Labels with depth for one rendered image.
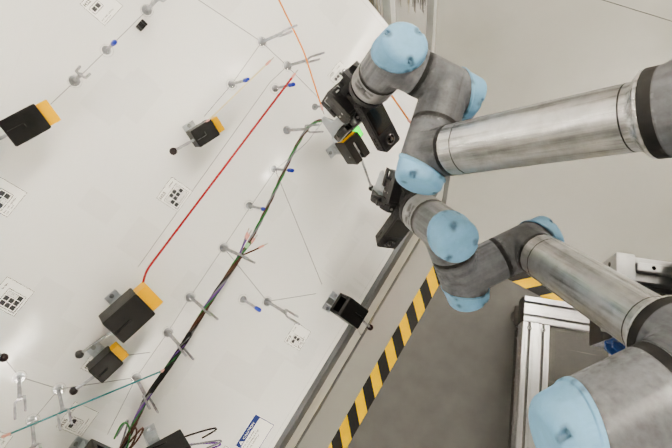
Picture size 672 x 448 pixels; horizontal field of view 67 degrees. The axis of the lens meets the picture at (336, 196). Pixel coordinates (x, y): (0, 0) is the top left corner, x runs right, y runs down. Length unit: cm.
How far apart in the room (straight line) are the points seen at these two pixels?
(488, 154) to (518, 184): 166
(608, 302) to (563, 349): 124
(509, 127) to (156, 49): 65
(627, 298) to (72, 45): 91
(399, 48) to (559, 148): 28
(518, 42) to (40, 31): 221
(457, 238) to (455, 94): 22
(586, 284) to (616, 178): 171
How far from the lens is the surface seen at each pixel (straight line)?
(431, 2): 210
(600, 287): 75
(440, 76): 82
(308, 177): 112
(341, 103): 95
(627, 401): 58
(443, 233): 81
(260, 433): 123
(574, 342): 198
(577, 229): 232
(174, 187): 101
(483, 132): 69
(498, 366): 213
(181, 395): 112
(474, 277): 90
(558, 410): 57
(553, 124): 63
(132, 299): 92
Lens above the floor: 210
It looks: 66 degrees down
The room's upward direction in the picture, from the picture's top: 19 degrees counter-clockwise
